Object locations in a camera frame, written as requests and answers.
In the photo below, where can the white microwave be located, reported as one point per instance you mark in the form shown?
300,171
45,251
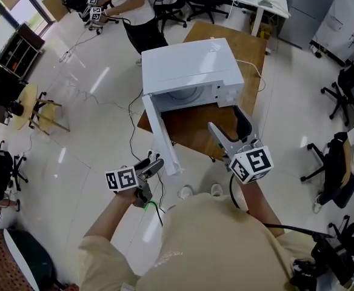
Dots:
189,65

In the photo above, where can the yellow cardboard box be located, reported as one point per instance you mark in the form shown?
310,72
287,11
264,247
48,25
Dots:
264,32

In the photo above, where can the wooden table with black legs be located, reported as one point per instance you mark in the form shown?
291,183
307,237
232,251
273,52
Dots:
195,129

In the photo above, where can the round wooden stool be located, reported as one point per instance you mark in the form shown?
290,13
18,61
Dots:
25,102

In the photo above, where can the person's beige shirt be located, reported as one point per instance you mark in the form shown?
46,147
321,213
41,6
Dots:
213,247

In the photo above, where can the white power strip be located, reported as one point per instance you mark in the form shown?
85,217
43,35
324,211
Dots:
153,155

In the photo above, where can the person's left white shoe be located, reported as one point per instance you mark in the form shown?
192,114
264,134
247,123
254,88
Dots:
186,191

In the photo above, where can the white appliance door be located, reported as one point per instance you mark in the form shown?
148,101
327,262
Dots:
164,141

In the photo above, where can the person's right forearm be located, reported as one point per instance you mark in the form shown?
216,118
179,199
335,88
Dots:
260,205

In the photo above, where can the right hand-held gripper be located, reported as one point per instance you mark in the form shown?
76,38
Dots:
254,164

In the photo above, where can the person's left forearm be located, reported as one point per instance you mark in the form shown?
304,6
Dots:
110,217

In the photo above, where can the black equipment pack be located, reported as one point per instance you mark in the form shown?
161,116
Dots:
331,253

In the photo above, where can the grey cabinet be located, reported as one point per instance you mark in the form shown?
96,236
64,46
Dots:
307,14

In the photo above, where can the person's right white shoe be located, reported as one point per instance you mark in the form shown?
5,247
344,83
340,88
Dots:
217,189

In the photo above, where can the green floor tape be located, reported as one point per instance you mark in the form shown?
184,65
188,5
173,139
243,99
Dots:
149,205

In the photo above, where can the black open shelf unit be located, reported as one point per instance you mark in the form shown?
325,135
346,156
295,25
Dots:
16,53

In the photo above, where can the person's white shoe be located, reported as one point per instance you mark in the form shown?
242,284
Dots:
186,191
217,189

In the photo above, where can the white and green pod seat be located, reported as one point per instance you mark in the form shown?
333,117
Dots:
34,259

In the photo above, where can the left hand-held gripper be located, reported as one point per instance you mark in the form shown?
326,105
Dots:
122,178

